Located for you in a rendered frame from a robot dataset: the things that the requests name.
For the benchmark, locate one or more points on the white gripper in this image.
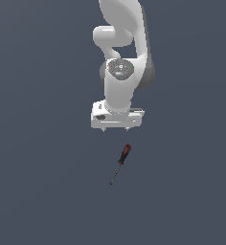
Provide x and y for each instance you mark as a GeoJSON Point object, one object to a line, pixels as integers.
{"type": "Point", "coordinates": [115, 119]}

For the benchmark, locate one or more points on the red and black screwdriver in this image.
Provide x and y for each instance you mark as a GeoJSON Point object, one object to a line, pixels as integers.
{"type": "Point", "coordinates": [124, 155]}

